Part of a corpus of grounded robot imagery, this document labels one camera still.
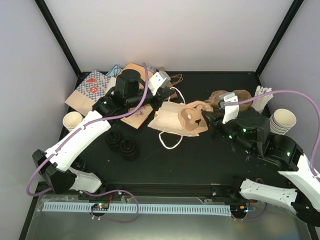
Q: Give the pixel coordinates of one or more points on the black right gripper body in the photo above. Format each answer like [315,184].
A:
[217,128]

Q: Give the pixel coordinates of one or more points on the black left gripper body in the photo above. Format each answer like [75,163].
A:
[160,97]

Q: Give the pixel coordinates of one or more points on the single cardboard cup carrier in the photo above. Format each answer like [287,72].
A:
[191,119]

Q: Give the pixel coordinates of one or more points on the orange kraft paper bag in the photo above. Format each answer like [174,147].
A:
[166,120]

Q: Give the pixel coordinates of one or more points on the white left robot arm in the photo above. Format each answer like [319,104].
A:
[124,98]

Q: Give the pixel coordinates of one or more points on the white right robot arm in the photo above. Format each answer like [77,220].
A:
[284,156]

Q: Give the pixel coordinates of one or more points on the cup of white straws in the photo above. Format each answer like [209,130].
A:
[259,104]

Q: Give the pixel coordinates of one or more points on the cream cakes printed paper bag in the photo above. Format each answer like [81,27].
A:
[138,118]

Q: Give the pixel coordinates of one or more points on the right stack of paper cups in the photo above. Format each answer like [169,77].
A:
[281,121]

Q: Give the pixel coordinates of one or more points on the stack of paper cups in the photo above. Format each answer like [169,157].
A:
[281,121]
[72,120]

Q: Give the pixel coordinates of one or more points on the dark brown paper bag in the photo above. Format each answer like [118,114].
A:
[176,79]

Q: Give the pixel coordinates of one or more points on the cardboard cup carrier stack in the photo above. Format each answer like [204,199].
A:
[240,93]

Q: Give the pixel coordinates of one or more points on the folded orange paper bag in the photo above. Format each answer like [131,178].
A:
[140,69]

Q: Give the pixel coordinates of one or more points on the light blue paper bag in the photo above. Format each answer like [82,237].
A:
[114,71]

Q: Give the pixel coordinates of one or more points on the blue checkered paper bag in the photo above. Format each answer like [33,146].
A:
[90,90]

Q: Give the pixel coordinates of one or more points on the left stack of paper cups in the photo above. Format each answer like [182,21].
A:
[72,120]

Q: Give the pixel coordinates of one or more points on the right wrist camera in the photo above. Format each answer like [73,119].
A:
[229,102]

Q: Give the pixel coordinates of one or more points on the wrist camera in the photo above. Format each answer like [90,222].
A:
[158,80]
[229,102]

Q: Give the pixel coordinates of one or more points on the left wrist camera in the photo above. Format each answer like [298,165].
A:
[158,80]

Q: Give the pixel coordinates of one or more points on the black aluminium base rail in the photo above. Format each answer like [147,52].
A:
[165,191]

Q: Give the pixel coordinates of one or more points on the left black frame post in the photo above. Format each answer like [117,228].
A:
[47,15]

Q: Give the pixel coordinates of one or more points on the black frame post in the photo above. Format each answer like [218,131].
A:
[283,27]
[47,15]

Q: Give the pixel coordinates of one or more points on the white slotted cable duct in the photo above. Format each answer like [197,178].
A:
[129,208]

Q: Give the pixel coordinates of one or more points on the right black frame post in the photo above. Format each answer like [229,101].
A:
[283,27]

